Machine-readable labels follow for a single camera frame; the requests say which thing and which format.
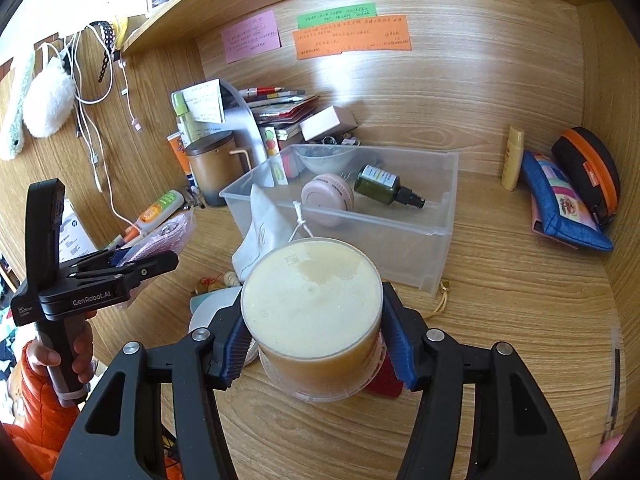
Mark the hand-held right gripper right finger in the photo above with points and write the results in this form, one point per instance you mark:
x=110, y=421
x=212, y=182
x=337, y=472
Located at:
x=400, y=355

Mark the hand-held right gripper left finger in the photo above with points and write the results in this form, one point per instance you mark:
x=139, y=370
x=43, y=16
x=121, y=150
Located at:
x=234, y=357

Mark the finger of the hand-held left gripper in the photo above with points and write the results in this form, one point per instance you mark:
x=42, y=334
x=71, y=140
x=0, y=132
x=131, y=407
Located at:
x=150, y=267
x=116, y=257

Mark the red velvet pouch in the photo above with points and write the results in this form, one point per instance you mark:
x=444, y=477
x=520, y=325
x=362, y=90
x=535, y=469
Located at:
x=382, y=389

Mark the clear round plastic container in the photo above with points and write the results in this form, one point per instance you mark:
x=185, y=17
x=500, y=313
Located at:
x=310, y=300

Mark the clear plastic storage box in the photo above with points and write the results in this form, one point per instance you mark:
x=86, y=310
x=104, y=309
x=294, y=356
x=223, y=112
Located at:
x=400, y=240

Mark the person's left forearm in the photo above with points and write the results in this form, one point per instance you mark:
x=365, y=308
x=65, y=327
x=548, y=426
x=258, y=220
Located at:
x=35, y=425

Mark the wooden desktop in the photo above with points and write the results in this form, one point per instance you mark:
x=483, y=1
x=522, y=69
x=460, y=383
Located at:
x=500, y=310

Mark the person's left hand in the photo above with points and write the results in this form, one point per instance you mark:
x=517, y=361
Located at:
x=84, y=350

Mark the white printed paper box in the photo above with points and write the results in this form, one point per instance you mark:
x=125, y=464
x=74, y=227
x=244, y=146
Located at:
x=75, y=232

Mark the pink mesh pouch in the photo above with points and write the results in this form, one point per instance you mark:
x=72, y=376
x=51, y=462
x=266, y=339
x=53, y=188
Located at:
x=165, y=237

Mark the pale blue round case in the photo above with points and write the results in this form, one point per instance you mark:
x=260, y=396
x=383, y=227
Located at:
x=212, y=310

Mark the silver metal tool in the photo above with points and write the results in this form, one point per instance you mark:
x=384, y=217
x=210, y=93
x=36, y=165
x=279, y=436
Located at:
x=196, y=197

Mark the orange and white tube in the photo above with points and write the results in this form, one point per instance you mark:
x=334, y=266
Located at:
x=179, y=157

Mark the brown mug with lid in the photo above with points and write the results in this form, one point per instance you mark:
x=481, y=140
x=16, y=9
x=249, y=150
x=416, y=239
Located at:
x=210, y=170

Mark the pale green chenille cloth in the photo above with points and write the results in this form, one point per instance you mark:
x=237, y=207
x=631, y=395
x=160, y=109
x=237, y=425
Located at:
x=14, y=110

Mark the white fluffy duster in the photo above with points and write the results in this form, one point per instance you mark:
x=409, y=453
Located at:
x=47, y=100

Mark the green capped white bottle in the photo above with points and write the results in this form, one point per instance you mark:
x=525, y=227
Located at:
x=181, y=115

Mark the fruit sticker sheet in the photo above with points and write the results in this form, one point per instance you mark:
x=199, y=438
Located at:
x=270, y=147

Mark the white handwritten paper sheet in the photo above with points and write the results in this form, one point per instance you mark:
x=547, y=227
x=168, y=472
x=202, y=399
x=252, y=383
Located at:
x=205, y=102

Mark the dark green spray bottle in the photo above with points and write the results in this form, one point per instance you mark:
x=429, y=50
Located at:
x=377, y=182

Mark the pink round jar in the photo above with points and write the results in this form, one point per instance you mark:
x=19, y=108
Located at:
x=327, y=195

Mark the black beaded band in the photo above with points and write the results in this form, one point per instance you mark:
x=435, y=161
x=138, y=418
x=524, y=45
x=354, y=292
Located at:
x=104, y=60

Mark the stack of booklets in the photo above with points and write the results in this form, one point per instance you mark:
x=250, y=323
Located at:
x=280, y=110

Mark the white bowl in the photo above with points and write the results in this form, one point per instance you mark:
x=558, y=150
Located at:
x=325, y=160

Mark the red pencil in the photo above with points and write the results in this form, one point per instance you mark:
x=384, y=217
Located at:
x=260, y=90

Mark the clear pen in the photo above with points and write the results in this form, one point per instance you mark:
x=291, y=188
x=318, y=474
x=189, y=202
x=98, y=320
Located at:
x=614, y=385

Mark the pile of small trinkets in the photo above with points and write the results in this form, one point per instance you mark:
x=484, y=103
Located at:
x=340, y=139

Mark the yellow sunscreen bottle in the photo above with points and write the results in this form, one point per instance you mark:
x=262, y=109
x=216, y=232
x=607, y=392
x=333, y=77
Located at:
x=514, y=160

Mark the blue fabric pouch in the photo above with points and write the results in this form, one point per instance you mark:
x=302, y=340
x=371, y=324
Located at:
x=565, y=200

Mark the white cardboard box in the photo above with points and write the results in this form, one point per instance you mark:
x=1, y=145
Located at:
x=327, y=122

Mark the pink paper note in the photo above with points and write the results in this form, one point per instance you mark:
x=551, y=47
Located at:
x=250, y=37

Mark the black case with orange zip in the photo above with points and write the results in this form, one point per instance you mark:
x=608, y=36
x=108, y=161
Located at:
x=590, y=170

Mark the orange paper note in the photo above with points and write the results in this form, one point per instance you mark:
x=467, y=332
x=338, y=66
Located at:
x=350, y=40

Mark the green paper note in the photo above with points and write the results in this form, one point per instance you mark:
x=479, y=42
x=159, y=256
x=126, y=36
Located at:
x=335, y=15

